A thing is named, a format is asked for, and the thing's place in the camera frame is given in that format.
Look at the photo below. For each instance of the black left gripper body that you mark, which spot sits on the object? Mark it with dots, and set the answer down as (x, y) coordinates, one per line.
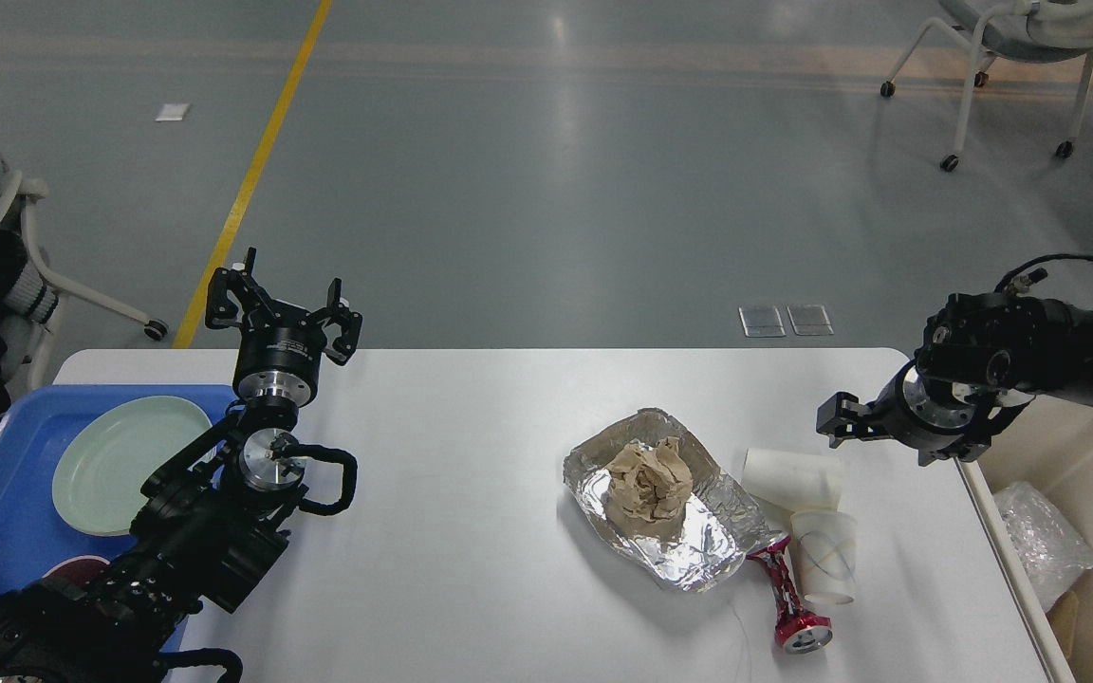
(280, 354)

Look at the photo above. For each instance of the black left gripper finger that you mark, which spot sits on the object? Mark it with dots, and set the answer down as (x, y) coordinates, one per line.
(334, 328)
(236, 300)

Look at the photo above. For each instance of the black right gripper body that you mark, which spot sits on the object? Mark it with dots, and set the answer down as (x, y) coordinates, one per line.
(925, 415)

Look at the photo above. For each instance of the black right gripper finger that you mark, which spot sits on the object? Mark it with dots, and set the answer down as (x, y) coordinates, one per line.
(843, 418)

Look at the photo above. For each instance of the plain white paper cup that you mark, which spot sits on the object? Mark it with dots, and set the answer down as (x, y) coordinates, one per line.
(794, 481)

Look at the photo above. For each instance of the aluminium foil tray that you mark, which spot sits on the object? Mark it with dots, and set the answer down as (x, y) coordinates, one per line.
(717, 526)

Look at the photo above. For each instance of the clear plastic container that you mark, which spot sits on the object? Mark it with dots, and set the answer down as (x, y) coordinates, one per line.
(1052, 551)

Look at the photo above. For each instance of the mint green plate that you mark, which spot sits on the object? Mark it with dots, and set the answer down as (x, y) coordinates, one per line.
(96, 485)

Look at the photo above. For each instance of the brown paper bag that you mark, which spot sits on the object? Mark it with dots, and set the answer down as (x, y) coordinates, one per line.
(1062, 617)

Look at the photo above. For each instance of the pink mug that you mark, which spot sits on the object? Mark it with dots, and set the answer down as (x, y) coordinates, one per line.
(78, 570)

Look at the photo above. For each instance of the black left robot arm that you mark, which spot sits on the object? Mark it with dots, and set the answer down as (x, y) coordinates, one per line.
(210, 528)

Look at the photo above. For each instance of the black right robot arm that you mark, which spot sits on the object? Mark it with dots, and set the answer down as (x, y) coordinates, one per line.
(982, 360)

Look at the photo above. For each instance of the right floor outlet plate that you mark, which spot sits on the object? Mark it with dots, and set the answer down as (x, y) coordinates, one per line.
(810, 320)

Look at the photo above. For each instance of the floor outlet plate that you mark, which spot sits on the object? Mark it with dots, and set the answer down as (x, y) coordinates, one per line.
(762, 322)
(810, 320)

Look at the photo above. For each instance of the left floor outlet plate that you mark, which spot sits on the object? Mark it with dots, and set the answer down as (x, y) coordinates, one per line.
(762, 322)

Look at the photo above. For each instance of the beige plastic bin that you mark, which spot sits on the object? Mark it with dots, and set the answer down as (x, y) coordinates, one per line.
(1050, 446)

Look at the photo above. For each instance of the crumpled brown paper ball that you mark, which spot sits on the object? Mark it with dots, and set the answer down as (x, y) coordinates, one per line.
(650, 483)

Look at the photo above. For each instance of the white office chair left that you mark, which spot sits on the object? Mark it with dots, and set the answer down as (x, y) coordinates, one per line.
(32, 332)

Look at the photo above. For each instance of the red snack wrapper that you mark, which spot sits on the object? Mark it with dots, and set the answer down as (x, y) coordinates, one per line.
(797, 630)

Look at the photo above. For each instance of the blue plastic tray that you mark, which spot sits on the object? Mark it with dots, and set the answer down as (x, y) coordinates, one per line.
(33, 435)

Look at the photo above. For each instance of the grey office chair right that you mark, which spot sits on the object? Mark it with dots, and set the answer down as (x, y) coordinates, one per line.
(1024, 32)

